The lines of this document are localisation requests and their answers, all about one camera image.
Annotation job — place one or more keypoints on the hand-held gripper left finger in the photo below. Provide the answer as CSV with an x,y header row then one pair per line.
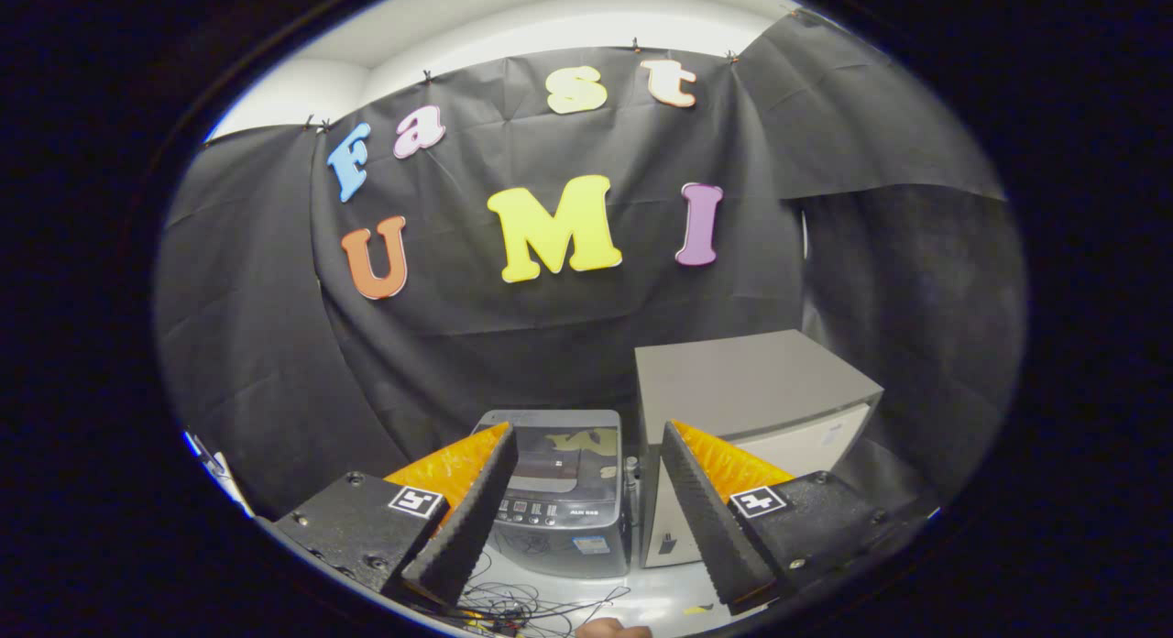
x,y
476,519

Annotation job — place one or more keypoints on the dark washing machine lid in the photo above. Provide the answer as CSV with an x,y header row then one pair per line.
x,y
568,468

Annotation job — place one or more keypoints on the grey washing machine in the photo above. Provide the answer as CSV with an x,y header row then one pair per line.
x,y
559,539

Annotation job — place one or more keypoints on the beige cabinet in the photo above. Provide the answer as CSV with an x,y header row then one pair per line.
x,y
742,381

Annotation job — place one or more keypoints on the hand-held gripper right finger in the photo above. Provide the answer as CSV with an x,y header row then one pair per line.
x,y
710,519

